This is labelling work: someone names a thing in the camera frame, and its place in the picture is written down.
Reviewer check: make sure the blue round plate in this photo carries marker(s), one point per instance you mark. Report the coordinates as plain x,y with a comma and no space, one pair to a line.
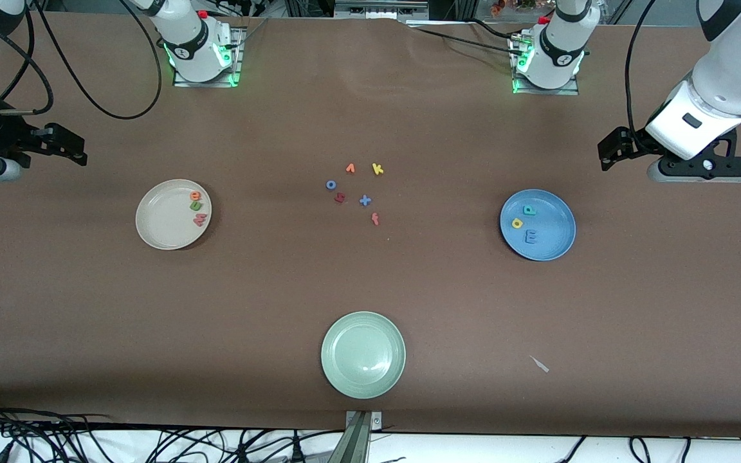
554,222

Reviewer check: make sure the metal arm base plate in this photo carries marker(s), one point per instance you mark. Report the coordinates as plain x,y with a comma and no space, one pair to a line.
184,82
570,91

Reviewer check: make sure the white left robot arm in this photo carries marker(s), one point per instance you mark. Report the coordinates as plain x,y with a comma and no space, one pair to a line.
547,74

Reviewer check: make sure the brown table cover sheet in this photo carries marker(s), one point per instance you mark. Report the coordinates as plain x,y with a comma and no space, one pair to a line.
152,321

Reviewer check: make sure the pink foam letter W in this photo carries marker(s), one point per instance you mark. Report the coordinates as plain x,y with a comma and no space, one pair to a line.
200,220

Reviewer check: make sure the grey metal frame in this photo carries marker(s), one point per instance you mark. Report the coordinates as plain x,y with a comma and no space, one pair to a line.
380,9

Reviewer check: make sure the green round plate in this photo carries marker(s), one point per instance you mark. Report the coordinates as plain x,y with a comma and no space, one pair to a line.
363,355

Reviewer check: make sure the dark metal rack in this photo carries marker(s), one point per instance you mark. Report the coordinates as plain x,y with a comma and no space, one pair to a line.
309,8

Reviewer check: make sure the blue foam letter E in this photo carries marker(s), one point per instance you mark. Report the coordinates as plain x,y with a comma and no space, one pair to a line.
529,237

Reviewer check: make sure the small white paper scrap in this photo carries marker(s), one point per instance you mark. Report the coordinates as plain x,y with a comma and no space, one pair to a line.
539,364

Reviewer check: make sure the orange background objects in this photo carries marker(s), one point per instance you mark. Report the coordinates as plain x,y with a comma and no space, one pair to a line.
498,8

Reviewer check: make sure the beige round plate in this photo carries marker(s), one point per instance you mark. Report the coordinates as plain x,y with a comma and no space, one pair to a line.
164,218

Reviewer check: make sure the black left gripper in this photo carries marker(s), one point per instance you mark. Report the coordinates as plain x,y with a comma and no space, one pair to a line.
634,143

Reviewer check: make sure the metal bracket with profile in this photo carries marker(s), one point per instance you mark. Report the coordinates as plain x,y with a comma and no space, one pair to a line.
357,444

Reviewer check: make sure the green foam letter u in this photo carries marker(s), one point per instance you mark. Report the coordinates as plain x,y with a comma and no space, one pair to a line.
196,209

